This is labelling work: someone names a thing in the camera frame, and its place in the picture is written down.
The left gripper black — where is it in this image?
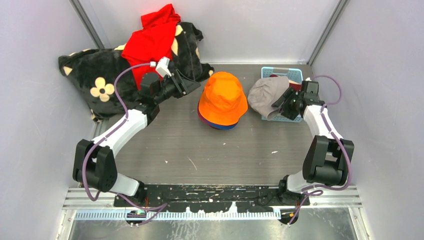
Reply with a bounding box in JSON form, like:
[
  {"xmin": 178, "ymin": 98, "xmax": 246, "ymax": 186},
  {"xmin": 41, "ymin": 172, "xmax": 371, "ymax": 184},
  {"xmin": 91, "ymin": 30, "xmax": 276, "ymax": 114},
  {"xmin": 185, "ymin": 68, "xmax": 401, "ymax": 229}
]
[{"xmin": 153, "ymin": 69, "xmax": 200, "ymax": 105}]

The orange hat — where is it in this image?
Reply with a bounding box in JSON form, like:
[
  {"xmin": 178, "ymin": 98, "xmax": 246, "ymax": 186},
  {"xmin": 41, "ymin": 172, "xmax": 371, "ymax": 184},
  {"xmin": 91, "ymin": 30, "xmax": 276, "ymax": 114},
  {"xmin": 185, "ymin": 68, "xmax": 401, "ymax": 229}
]
[{"xmin": 197, "ymin": 71, "xmax": 248, "ymax": 125}]

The blue bucket hat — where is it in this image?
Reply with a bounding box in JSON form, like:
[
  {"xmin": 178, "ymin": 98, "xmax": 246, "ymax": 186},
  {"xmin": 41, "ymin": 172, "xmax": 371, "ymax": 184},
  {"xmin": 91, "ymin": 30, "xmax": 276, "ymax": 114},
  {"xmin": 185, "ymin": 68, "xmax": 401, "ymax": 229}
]
[{"xmin": 209, "ymin": 121, "xmax": 238, "ymax": 130}]

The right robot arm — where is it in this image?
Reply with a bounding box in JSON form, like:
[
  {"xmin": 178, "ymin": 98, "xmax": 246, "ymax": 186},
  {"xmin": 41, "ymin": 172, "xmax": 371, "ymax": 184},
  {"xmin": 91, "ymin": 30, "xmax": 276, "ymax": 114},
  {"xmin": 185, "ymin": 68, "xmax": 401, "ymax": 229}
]
[{"xmin": 272, "ymin": 78, "xmax": 355, "ymax": 206}]

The black floral plush blanket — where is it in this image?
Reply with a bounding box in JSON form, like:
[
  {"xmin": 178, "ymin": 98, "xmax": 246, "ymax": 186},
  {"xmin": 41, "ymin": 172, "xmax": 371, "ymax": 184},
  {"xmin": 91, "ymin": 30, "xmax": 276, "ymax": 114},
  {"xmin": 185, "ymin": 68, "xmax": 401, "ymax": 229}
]
[{"xmin": 58, "ymin": 22, "xmax": 215, "ymax": 122}]

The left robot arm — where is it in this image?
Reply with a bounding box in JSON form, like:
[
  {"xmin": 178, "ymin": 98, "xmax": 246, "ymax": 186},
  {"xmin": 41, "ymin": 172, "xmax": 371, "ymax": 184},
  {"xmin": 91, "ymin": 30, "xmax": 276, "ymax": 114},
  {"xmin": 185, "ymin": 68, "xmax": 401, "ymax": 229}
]
[{"xmin": 72, "ymin": 70, "xmax": 201, "ymax": 207}]

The aluminium rail frame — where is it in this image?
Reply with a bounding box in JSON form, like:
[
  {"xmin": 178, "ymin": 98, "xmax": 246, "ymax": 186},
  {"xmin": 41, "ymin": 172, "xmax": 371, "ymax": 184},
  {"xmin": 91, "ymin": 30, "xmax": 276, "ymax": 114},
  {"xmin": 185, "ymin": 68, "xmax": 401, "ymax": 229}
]
[{"xmin": 62, "ymin": 187, "xmax": 363, "ymax": 221}]

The dark red hat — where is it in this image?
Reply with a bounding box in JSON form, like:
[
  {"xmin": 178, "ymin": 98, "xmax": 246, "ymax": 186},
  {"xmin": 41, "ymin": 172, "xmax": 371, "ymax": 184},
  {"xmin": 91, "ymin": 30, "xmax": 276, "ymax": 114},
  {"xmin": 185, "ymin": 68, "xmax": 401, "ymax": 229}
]
[{"xmin": 269, "ymin": 74, "xmax": 302, "ymax": 91}]

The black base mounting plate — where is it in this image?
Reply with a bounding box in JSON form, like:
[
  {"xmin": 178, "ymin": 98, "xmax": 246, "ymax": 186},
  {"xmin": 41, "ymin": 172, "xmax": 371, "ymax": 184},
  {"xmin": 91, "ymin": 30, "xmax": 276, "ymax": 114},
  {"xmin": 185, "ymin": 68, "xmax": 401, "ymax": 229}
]
[{"xmin": 113, "ymin": 184, "xmax": 305, "ymax": 214}]

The light blue plastic basket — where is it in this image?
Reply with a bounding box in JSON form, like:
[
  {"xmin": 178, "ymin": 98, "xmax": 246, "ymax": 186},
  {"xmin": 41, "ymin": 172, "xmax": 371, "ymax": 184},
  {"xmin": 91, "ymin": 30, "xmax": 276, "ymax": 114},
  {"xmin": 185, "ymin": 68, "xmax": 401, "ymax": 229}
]
[{"xmin": 261, "ymin": 66, "xmax": 304, "ymax": 123}]

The grey bucket hat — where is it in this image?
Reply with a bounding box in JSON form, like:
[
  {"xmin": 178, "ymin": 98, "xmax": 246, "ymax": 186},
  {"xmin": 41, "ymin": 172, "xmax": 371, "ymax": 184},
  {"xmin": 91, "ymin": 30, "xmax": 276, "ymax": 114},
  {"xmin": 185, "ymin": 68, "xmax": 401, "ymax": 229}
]
[{"xmin": 247, "ymin": 76, "xmax": 290, "ymax": 120}]

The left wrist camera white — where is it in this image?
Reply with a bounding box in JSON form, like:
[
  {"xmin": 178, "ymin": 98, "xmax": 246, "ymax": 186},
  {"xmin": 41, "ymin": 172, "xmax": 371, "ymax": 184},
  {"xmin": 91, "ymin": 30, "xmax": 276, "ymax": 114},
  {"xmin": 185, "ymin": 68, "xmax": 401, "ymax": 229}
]
[{"xmin": 155, "ymin": 56, "xmax": 172, "ymax": 78}]

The red bucket hat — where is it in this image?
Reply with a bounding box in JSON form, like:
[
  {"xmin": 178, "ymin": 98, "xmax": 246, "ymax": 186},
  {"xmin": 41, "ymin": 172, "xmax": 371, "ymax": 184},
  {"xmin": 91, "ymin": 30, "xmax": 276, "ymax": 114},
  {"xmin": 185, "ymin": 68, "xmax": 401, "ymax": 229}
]
[{"xmin": 197, "ymin": 108, "xmax": 216, "ymax": 129}]

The red cloth on blanket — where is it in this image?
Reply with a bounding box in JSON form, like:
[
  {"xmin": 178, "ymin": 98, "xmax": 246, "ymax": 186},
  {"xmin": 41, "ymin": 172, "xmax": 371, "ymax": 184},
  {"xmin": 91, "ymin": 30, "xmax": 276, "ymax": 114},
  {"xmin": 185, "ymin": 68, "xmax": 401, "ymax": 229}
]
[{"xmin": 120, "ymin": 3, "xmax": 182, "ymax": 89}]

